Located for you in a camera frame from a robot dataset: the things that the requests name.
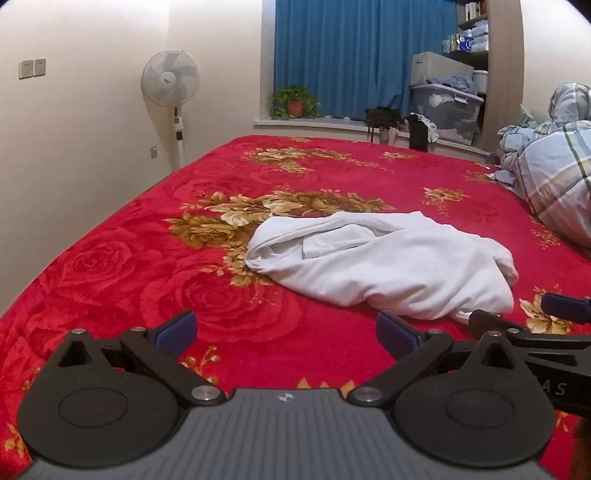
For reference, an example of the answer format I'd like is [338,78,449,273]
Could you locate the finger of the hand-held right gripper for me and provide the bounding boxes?
[468,308,529,335]
[541,292,591,325]

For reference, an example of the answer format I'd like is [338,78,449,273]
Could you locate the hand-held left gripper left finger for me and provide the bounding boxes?
[55,310,227,407]

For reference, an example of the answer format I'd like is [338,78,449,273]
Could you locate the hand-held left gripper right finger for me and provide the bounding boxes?
[346,311,532,407]

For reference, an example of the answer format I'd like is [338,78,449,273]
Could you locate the white garment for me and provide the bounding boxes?
[245,211,519,324]

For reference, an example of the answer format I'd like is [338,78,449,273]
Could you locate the red floral blanket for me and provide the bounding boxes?
[0,135,591,462]

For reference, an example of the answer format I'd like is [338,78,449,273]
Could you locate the plaid quilt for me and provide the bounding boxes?
[489,82,591,245]

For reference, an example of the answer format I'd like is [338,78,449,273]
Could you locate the clear plastic storage bin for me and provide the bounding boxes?
[410,84,485,146]

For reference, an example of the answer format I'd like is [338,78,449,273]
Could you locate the black bag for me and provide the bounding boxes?
[365,107,404,144]

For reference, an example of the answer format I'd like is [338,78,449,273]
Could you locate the white window sill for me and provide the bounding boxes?
[253,117,490,154]

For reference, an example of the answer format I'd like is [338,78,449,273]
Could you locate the blue crumpled cloth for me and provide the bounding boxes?
[431,75,478,95]

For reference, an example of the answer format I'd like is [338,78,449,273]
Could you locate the potted green plant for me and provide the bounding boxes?
[270,84,322,120]

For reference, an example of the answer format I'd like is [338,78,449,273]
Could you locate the wooden bookshelf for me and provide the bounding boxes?
[455,0,525,155]

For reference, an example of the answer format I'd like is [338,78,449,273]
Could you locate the white standing fan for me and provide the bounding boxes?
[141,50,201,174]

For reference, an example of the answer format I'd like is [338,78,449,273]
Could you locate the grey storage box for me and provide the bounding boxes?
[411,52,475,88]

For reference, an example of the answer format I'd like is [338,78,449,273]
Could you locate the blue curtain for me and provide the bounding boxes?
[274,0,458,121]

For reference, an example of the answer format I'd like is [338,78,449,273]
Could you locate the stack of blue white packs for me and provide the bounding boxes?
[462,22,489,53]

